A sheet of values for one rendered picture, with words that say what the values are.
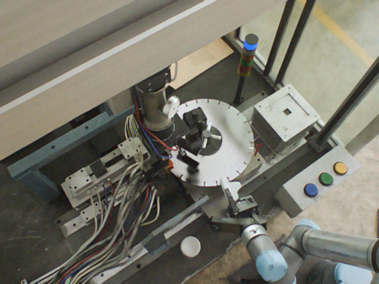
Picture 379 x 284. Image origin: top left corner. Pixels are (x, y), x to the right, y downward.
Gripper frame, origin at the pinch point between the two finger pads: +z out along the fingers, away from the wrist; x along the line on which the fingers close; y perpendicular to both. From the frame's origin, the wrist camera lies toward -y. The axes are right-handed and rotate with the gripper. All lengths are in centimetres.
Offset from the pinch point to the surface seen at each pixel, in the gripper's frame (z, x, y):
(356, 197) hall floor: 42, -79, 91
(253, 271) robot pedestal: 27, -88, 16
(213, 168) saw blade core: 2.7, 9.3, -0.8
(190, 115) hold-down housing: -8.8, 38.0, -6.6
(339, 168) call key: -5.9, -1.6, 41.5
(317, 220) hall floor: 39, -81, 63
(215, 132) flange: 12.1, 16.9, 4.3
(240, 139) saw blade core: 8.4, 13.1, 11.7
